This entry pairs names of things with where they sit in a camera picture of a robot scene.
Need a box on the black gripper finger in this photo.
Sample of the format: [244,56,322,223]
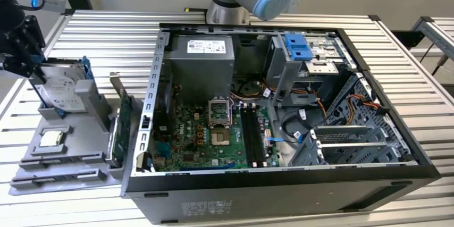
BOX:
[0,34,47,84]

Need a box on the hard disk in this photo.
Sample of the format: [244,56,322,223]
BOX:
[29,56,94,119]

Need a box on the orange yellow power wire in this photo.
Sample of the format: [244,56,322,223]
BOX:
[346,94,391,123]

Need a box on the metal disk bay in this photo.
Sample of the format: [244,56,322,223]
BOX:
[288,124,418,165]

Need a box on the silver CPU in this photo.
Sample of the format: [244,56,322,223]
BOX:
[37,130,67,147]

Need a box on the grey parts rack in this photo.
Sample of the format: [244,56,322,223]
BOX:
[8,78,126,196]

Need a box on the green graphics card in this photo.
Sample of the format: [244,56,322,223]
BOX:
[108,71,135,168]

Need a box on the dark RAM stick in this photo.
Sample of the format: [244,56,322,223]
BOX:
[9,172,99,186]

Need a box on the grey power supply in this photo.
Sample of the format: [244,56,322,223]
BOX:
[164,34,235,100]

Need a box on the metal socket cover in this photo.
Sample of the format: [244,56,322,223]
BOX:
[207,96,234,128]

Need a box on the green motherboard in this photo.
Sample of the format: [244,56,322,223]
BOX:
[151,102,280,172]

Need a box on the CPU socket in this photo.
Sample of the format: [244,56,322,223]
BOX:
[211,128,235,147]

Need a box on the black RAM slot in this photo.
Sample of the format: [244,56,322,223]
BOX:
[240,103,260,168]
[247,103,270,168]

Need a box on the grey metal drive cage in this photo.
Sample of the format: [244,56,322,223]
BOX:
[266,34,355,105]

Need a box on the black open PC case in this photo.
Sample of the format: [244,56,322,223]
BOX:
[120,22,443,225]

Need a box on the aluminium side table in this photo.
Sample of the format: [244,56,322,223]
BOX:
[411,16,454,79]

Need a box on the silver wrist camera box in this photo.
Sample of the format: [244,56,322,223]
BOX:
[28,0,67,13]

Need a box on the yellow wire bundle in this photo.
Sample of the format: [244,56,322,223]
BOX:
[230,88,267,100]

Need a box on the blue plastic drive bracket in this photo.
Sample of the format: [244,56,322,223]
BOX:
[283,33,315,62]

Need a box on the black data wire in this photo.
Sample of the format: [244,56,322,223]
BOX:
[282,108,313,142]

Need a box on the thin orange wire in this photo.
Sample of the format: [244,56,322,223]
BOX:
[292,90,327,119]

